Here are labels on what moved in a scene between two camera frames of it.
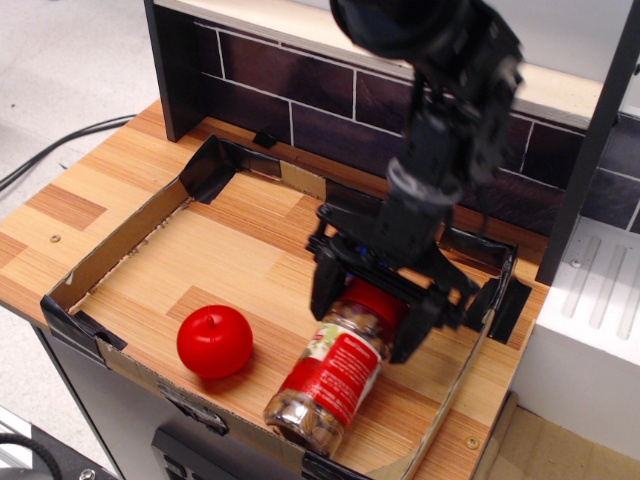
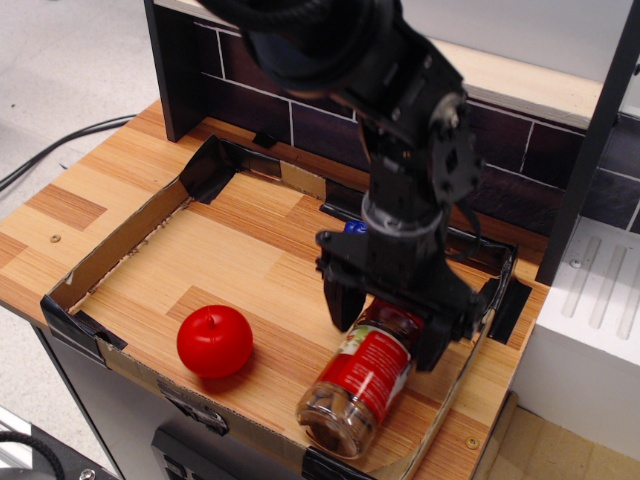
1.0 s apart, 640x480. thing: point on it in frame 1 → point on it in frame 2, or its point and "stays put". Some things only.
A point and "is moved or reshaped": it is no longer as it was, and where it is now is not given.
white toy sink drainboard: [583, 360] stays put
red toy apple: [214, 341] stays put
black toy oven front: [189, 453] stays put
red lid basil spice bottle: [327, 385] is moved or reshaped
